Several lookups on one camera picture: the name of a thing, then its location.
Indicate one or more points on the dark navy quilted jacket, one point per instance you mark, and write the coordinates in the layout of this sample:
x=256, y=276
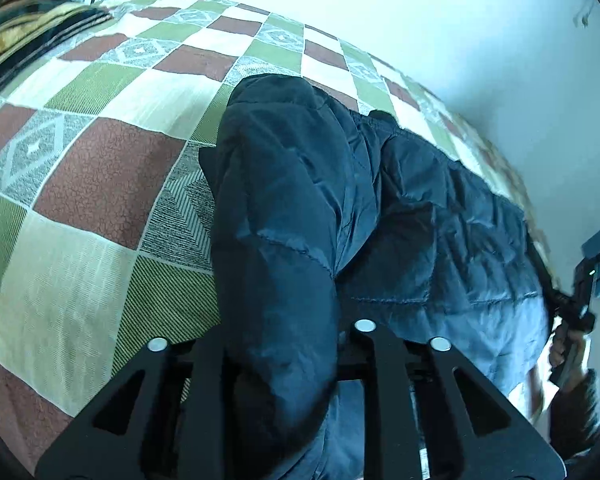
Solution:
x=322, y=216

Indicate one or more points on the person's right hand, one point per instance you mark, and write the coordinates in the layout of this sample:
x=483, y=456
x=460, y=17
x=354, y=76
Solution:
x=569, y=350

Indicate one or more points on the checkered green brown bedspread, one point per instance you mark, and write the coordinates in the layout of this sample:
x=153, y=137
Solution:
x=105, y=213

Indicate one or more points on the yellow black striped pillow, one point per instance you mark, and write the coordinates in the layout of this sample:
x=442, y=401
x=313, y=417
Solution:
x=31, y=28

